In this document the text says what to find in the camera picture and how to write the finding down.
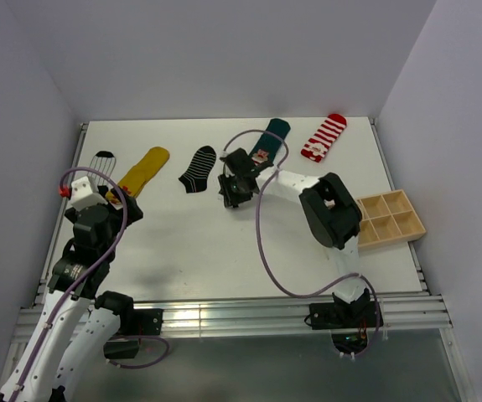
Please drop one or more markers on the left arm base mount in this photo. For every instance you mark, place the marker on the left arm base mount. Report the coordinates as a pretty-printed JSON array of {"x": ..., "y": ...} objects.
[{"x": 128, "y": 340}]

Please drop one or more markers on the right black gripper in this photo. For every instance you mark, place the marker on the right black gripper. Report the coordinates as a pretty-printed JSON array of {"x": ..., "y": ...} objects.
[{"x": 249, "y": 198}]

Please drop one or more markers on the white black vertical-striped sock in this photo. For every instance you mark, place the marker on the white black vertical-striped sock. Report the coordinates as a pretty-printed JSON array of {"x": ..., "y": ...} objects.
[{"x": 103, "y": 162}]

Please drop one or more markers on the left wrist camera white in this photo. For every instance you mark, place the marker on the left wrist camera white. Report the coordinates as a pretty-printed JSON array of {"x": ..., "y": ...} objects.
[{"x": 82, "y": 194}]

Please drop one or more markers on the black horizontal-striped ankle sock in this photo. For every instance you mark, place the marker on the black horizontal-striped ankle sock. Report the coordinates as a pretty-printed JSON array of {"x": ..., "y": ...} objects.
[{"x": 195, "y": 178}]

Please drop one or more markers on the wooden compartment tray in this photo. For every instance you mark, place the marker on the wooden compartment tray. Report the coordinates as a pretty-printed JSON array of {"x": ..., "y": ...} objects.
[{"x": 388, "y": 219}]

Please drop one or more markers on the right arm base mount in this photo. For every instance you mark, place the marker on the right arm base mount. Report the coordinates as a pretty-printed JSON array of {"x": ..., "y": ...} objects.
[{"x": 349, "y": 324}]

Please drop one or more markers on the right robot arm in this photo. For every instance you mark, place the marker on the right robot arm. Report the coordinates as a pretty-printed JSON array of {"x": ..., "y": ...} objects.
[{"x": 332, "y": 215}]

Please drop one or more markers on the black vertical-striped ankle sock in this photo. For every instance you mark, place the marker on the black vertical-striped ankle sock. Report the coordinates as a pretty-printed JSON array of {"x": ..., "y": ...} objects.
[{"x": 229, "y": 191}]

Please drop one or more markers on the aluminium table frame rail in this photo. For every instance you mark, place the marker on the aluminium table frame rail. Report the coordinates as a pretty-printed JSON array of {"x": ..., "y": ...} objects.
[{"x": 285, "y": 316}]

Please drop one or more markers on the red white striped santa sock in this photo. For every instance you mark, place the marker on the red white striped santa sock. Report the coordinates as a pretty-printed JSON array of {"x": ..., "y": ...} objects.
[{"x": 318, "y": 145}]

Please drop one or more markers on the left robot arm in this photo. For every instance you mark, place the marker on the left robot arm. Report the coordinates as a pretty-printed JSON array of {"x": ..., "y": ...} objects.
[{"x": 72, "y": 287}]

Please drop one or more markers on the dark green reindeer sock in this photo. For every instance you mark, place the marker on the dark green reindeer sock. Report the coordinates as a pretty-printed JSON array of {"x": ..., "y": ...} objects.
[{"x": 269, "y": 143}]

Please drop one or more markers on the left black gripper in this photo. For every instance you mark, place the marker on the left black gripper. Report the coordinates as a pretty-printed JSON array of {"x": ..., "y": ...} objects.
[{"x": 134, "y": 213}]

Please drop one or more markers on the mustard yellow sock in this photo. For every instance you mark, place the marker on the mustard yellow sock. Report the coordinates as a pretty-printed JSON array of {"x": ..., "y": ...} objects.
[{"x": 140, "y": 174}]

